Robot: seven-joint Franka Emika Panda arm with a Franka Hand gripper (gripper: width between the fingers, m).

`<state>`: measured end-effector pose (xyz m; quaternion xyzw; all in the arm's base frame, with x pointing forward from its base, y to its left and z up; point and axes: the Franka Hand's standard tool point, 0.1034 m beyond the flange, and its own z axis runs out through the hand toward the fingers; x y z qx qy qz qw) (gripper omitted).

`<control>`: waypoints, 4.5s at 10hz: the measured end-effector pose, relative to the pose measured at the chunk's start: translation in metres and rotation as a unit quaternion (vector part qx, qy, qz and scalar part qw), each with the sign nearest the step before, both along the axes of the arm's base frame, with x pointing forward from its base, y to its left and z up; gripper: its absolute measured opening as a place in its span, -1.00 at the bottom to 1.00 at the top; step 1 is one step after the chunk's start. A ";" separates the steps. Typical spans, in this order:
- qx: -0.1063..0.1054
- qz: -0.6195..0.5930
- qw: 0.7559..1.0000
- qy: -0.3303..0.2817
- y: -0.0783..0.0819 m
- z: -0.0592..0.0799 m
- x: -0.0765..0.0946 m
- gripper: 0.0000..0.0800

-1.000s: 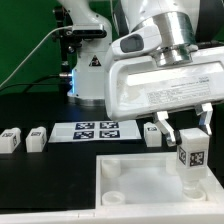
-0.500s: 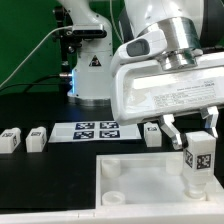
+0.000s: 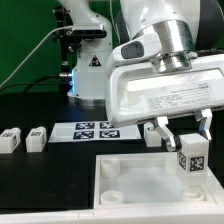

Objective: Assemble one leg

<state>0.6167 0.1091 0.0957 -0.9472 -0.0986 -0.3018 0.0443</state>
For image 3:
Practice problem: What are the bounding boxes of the white sheet with tags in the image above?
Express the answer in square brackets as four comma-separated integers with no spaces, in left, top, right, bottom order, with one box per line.
[49,121,141,143]

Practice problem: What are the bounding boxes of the white obstacle fixture rail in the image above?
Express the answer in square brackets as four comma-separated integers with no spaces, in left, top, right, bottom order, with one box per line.
[0,205,224,224]

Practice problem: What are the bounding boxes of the white square table top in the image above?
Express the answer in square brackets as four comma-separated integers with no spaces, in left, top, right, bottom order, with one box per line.
[94,153,224,208]

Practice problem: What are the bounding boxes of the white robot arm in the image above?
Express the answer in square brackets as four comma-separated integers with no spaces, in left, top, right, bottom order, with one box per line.
[59,0,224,151]

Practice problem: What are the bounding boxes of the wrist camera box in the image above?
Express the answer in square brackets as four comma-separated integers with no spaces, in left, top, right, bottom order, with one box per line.
[108,32,162,67]

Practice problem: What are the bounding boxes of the black cable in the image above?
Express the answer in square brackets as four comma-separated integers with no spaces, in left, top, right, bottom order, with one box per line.
[0,74,73,93]

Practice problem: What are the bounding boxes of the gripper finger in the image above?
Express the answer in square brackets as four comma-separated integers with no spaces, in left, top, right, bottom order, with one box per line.
[195,108,213,141]
[153,116,181,152]

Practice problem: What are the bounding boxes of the black camera on stand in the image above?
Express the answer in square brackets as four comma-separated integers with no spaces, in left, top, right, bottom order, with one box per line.
[53,2,112,97]

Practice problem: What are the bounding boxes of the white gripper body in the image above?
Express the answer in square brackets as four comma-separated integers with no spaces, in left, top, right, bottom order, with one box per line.
[105,59,224,127]

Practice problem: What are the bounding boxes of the white camera cable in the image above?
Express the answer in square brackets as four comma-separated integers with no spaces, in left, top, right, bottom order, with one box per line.
[0,25,74,88]

